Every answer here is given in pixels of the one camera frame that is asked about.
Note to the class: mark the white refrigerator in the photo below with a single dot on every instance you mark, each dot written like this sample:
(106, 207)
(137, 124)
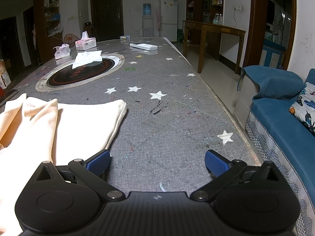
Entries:
(169, 17)

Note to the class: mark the wooden side table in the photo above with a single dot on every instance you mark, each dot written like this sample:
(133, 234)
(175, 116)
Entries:
(214, 28)

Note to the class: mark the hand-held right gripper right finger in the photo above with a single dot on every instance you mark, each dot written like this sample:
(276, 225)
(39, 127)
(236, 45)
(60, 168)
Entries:
(216, 163)

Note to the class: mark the cream sweater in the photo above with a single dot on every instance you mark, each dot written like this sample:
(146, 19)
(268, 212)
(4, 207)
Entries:
(37, 127)

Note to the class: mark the round black induction cooktop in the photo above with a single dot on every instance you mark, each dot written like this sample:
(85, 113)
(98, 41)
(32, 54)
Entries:
(93, 71)

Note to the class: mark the butterfly print cushion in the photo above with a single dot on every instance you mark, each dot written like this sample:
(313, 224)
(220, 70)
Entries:
(305, 108)

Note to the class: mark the crumpled white tissue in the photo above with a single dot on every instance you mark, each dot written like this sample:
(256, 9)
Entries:
(86, 57)

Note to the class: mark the teal glass jar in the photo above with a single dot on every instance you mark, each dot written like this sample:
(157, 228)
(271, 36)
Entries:
(216, 19)

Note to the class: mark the blue water bottle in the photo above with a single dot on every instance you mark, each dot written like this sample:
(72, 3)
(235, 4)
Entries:
(147, 9)

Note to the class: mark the pink white tissue box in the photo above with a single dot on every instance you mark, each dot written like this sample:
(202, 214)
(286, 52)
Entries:
(86, 44)

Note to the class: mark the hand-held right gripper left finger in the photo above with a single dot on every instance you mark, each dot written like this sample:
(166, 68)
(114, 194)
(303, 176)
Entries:
(99, 163)

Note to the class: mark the blue low cabinet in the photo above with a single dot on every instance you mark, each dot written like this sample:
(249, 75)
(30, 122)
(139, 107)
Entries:
(273, 54)

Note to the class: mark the small flat packet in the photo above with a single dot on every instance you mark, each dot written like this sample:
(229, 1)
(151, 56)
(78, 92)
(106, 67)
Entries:
(124, 37)

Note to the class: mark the tall wooden display cabinet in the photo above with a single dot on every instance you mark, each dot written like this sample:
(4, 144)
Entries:
(196, 0)

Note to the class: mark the pink plastic box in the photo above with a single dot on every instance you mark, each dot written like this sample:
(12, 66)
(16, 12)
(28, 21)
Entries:
(61, 52)

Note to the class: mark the white remote control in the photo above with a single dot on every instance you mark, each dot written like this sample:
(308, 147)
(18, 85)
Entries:
(144, 46)

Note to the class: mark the white water dispenser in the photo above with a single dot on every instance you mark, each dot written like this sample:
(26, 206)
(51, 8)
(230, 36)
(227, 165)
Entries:
(147, 25)

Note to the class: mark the white paper carton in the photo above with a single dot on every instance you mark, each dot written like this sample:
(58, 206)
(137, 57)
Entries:
(3, 78)

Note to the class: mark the dark wooden shelf unit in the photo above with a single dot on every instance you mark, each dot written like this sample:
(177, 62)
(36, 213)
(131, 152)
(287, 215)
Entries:
(39, 17)

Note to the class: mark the pink hanging cloth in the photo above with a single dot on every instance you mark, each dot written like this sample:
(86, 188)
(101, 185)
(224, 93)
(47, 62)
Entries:
(158, 19)

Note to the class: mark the grey star table cover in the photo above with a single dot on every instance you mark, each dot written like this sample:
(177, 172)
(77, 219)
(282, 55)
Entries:
(172, 118)

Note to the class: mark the dark wooden door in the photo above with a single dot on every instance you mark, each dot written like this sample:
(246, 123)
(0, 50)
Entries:
(105, 14)

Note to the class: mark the blue sofa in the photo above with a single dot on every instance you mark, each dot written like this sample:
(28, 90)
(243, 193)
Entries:
(278, 113)

